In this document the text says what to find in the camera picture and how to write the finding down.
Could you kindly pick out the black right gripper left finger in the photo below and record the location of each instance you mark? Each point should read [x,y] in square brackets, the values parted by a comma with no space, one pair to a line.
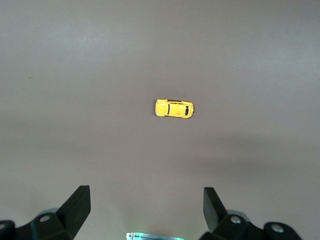
[72,212]

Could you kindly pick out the yellow beetle toy car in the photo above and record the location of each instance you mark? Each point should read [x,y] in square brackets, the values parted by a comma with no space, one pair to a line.
[175,108]

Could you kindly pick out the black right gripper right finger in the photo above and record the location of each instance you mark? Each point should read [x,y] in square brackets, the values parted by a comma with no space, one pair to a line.
[215,215]

